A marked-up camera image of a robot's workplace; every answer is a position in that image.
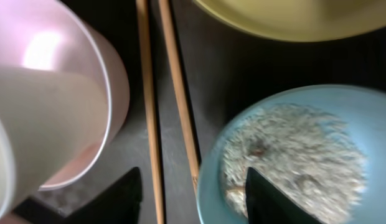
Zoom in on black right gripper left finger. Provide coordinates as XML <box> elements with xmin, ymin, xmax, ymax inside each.
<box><xmin>63</xmin><ymin>167</ymin><xmax>143</xmax><ymax>224</ymax></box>

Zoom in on wooden chopstick left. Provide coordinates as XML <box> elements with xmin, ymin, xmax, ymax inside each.
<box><xmin>136</xmin><ymin>0</ymin><xmax>166</xmax><ymax>224</ymax></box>

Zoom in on dark brown serving tray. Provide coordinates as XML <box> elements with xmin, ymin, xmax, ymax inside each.
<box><xmin>16</xmin><ymin>0</ymin><xmax>386</xmax><ymax>224</ymax></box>

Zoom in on yellow plate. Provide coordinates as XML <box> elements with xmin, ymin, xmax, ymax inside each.
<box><xmin>194</xmin><ymin>0</ymin><xmax>386</xmax><ymax>42</ymax></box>

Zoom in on light blue bowl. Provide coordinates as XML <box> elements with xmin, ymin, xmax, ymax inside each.
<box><xmin>196</xmin><ymin>85</ymin><xmax>386</xmax><ymax>224</ymax></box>

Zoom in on white cup in pink bowl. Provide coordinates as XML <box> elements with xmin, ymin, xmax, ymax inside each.
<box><xmin>0</xmin><ymin>67</ymin><xmax>108</xmax><ymax>218</ymax></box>

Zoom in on pink bowl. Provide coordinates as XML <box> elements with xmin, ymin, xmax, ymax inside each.
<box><xmin>0</xmin><ymin>0</ymin><xmax>130</xmax><ymax>191</ymax></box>

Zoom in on wooden chopstick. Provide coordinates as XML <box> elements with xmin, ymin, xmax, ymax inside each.
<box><xmin>158</xmin><ymin>0</ymin><xmax>199</xmax><ymax>194</ymax></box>
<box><xmin>136</xmin><ymin>0</ymin><xmax>166</xmax><ymax>224</ymax></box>

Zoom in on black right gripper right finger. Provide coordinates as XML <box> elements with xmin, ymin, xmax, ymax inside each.
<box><xmin>245</xmin><ymin>167</ymin><xmax>321</xmax><ymax>224</ymax></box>

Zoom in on wooden chopstick right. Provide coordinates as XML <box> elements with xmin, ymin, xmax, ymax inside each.
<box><xmin>158</xmin><ymin>0</ymin><xmax>199</xmax><ymax>194</ymax></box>

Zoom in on rice and nut scraps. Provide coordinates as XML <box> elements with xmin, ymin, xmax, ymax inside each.
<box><xmin>220</xmin><ymin>104</ymin><xmax>366</xmax><ymax>223</ymax></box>

